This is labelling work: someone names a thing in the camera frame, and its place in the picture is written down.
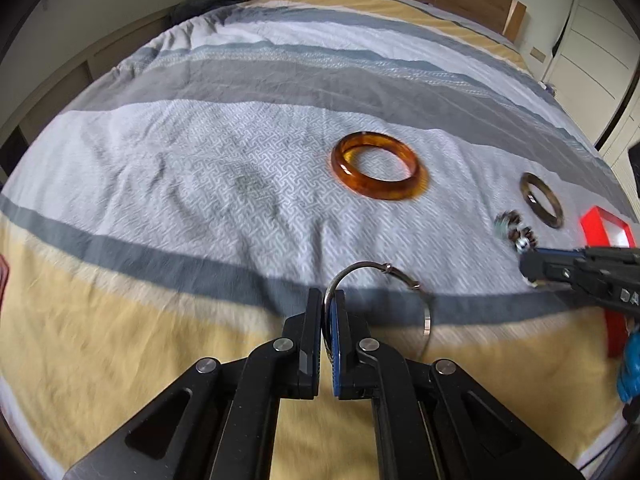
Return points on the white wardrobe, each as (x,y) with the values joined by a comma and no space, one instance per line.
(595,35)

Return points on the dark brown bangle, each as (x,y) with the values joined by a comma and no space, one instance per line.
(550,221)

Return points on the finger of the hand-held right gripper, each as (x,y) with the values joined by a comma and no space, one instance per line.
(565,251)
(545,269)

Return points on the striped bed blanket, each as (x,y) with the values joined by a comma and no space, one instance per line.
(175,185)

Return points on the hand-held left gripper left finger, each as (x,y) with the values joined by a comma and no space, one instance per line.
(312,320)

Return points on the person's right hand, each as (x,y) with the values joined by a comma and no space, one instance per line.
(631,365)

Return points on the wall socket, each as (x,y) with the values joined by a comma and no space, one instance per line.
(538,54)

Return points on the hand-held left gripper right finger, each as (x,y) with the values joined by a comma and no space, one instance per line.
(338,340)

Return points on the dark grey cloth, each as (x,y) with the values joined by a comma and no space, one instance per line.
(205,5)

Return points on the silver bangle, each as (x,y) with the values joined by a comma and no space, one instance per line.
(386,266)

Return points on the beige low wall cabinet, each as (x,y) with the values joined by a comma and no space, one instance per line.
(75,75)

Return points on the amber bangle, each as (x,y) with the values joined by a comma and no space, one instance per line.
(380,191)

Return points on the red shallow box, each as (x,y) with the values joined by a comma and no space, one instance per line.
(592,225)

